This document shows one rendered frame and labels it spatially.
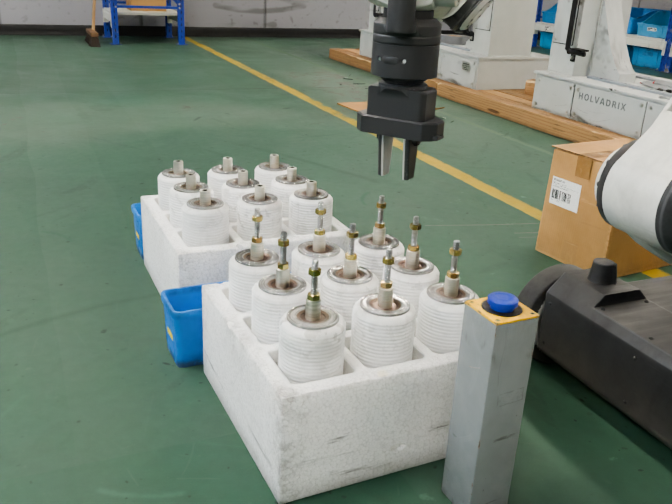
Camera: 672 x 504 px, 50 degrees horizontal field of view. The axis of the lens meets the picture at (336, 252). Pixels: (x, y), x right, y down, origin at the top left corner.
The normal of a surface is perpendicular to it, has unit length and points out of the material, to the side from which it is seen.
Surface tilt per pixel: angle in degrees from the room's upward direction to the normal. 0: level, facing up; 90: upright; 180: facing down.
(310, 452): 90
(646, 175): 56
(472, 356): 90
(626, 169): 61
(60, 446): 0
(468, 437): 90
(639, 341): 46
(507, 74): 90
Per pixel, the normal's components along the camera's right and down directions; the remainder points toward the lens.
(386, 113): -0.50, 0.30
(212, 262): 0.41, 0.36
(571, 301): -0.63, -0.57
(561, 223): -0.87, 0.12
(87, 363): 0.05, -0.93
